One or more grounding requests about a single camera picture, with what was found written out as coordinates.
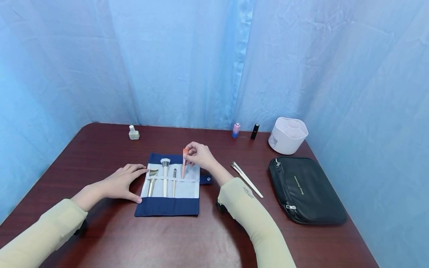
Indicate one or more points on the black cosmetic bag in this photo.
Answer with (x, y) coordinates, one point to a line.
(306, 190)

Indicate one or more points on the white long makeup brush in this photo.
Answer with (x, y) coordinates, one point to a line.
(246, 179)

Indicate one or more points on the person's left hand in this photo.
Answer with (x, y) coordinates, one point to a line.
(117, 184)

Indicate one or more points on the pink and blue bottle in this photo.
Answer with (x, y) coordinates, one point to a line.
(236, 130)

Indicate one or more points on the person's left thumb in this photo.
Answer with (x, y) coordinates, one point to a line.
(134, 197)

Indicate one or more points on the navy blue brush roll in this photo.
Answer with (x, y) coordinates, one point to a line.
(167, 206)

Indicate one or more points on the clear glass bottle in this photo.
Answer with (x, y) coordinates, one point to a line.
(134, 133)

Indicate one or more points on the person's left forearm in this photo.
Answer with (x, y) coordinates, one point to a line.
(43, 230)

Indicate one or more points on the person's right index finger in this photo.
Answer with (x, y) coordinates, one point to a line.
(190, 148)

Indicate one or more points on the orange makeup brush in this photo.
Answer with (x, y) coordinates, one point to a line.
(184, 165)

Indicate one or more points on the person's right forearm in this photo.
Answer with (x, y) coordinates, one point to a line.
(251, 219)

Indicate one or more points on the thin silver makeup brush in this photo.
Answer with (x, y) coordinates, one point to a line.
(174, 182)

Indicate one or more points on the large white makeup brush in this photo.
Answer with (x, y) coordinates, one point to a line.
(165, 175)

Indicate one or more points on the person's right thumb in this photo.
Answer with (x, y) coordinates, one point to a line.
(188, 159)

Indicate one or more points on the black cosmetic tube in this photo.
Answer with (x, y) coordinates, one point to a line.
(255, 131)

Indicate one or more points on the person's right hand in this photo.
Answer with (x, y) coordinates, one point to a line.
(202, 156)

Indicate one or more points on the white makeup organiser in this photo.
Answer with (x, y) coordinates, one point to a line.
(287, 136)

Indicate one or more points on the person's left fingers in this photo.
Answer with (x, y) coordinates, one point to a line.
(134, 166)

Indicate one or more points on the person's left index finger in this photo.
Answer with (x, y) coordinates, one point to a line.
(139, 173)

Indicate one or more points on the person's right fingers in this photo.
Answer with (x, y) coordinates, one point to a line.
(196, 163)

